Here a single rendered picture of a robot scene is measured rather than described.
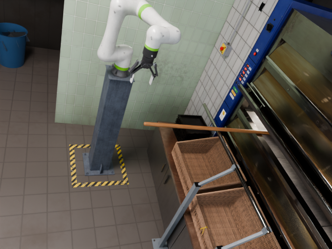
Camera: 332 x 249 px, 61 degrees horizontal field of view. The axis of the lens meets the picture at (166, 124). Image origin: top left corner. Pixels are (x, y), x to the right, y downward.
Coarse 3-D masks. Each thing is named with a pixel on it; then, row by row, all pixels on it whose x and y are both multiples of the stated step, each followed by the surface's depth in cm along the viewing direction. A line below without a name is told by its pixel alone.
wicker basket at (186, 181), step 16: (176, 144) 267; (192, 144) 275; (208, 144) 281; (176, 160) 264; (192, 160) 277; (208, 160) 284; (224, 160) 267; (192, 176) 260; (208, 176) 267; (224, 176) 262
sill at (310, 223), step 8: (240, 112) 260; (248, 120) 250; (256, 128) 244; (256, 136) 236; (264, 144) 230; (264, 152) 226; (272, 152) 225; (272, 160) 217; (280, 168) 212; (280, 176) 208; (288, 176) 208; (288, 184) 201; (288, 192) 200; (296, 192) 197; (296, 200) 193; (304, 200) 194; (304, 208) 187; (304, 216) 186; (312, 216) 184; (312, 224) 180; (320, 224) 181; (320, 232) 176; (320, 240) 173; (328, 240) 173; (328, 248) 168
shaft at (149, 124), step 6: (156, 126) 203; (162, 126) 204; (168, 126) 206; (174, 126) 208; (180, 126) 209; (186, 126) 211; (192, 126) 213; (198, 126) 215; (204, 126) 217; (210, 126) 220; (246, 132) 232; (252, 132) 234; (258, 132) 236; (264, 132) 239
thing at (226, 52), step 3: (225, 42) 286; (222, 45) 285; (225, 45) 281; (228, 45) 282; (225, 48) 280; (228, 48) 280; (231, 48) 281; (222, 51) 284; (225, 51) 282; (228, 51) 283; (222, 54) 284; (225, 54) 284; (228, 54) 285
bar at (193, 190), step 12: (216, 132) 225; (228, 156) 207; (204, 180) 205; (240, 180) 192; (192, 192) 208; (252, 204) 178; (180, 216) 229; (168, 228) 243; (264, 228) 166; (156, 240) 265; (240, 240) 170
